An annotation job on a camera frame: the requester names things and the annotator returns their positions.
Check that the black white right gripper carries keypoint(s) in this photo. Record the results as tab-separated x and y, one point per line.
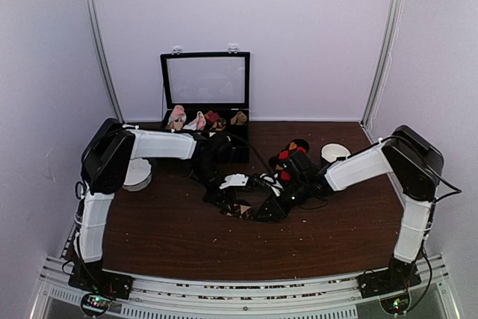
270	204

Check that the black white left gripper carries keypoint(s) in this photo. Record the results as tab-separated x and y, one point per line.
226	197

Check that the beige brown argyle sock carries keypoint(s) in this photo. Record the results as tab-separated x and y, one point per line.
242	210

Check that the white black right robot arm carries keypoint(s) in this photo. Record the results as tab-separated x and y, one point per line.
404	156

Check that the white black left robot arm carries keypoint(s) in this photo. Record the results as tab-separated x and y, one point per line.
118	157

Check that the red orange argyle sock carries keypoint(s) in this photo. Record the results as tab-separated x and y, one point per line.
277	162

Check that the brown patterned rolled sock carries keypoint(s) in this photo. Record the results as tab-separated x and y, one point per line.
218	125

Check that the white pink sock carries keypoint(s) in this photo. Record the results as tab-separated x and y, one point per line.
198	124

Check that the tan rolled sock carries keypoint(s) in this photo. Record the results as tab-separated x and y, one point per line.
239	119

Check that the dark red rolled sock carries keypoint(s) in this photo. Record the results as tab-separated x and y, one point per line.
212	117

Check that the white bowl dark outside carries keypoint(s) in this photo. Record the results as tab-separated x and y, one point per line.
331	152

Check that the white fluted bowl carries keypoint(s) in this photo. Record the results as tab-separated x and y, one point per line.
138	176

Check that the pink rolled sock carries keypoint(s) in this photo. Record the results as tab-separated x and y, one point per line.
177	118

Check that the black box with glass lid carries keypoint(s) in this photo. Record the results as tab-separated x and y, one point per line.
210	81

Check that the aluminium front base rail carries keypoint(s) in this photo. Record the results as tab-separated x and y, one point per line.
322	297

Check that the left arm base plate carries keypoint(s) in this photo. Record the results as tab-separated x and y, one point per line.
92	278

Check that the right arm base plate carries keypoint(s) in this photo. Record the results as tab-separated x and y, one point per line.
392	279

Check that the aluminium frame post right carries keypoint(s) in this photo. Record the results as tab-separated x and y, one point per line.
383	63

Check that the aluminium frame post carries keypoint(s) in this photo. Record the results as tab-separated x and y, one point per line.
102	59
383	63

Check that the aluminium frame post left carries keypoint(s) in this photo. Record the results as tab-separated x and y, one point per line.
102	59

